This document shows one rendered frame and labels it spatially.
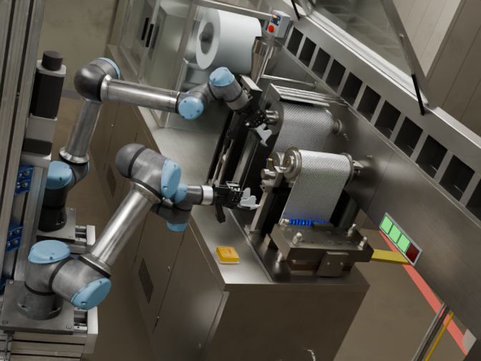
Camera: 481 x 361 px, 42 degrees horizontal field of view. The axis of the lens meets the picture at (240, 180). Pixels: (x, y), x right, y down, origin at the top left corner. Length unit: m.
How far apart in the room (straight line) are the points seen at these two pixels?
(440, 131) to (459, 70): 2.48
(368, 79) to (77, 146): 1.23
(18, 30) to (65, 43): 3.77
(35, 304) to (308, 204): 1.15
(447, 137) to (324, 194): 0.57
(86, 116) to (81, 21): 3.18
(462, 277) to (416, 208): 0.33
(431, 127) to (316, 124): 0.55
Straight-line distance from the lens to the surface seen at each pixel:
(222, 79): 2.20
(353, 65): 2.85
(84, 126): 2.44
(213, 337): 2.50
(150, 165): 2.00
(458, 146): 2.30
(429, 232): 2.36
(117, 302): 3.52
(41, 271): 2.01
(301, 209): 2.60
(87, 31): 5.58
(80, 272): 1.95
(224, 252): 2.44
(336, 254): 2.52
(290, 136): 2.68
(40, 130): 2.05
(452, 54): 4.75
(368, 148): 2.66
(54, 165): 2.47
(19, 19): 1.85
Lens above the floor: 2.23
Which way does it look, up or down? 26 degrees down
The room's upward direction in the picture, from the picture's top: 19 degrees clockwise
